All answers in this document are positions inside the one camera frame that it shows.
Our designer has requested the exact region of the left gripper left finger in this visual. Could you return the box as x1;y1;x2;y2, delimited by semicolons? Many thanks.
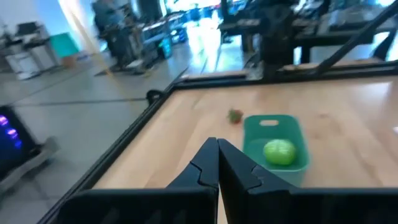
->
55;136;219;224

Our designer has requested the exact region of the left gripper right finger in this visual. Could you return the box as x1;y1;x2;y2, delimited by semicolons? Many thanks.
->
218;138;398;224

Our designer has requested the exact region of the green toy cabbage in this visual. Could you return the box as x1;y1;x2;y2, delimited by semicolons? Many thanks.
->
262;139;297;166

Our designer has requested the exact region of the red toy strawberry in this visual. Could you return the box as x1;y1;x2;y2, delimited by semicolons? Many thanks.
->
227;108;244;124

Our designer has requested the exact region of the teal plastic bin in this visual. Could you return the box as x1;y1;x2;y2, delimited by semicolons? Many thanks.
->
242;114;311;187

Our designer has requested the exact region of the black table clamp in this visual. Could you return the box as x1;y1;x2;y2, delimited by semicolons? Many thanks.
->
145;89;165;106

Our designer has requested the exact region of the person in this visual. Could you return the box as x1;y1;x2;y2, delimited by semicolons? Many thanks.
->
91;0;139;68

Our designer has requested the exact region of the black workbench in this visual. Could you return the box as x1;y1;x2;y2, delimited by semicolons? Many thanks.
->
294;4;398;65

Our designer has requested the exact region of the teal board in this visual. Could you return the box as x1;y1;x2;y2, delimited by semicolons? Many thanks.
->
49;32;80;58

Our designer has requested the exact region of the white cabinet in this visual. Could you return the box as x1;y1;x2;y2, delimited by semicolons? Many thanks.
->
0;21;60;80

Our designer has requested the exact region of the black aluminium table frame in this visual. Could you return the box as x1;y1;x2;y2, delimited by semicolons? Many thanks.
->
37;0;398;224

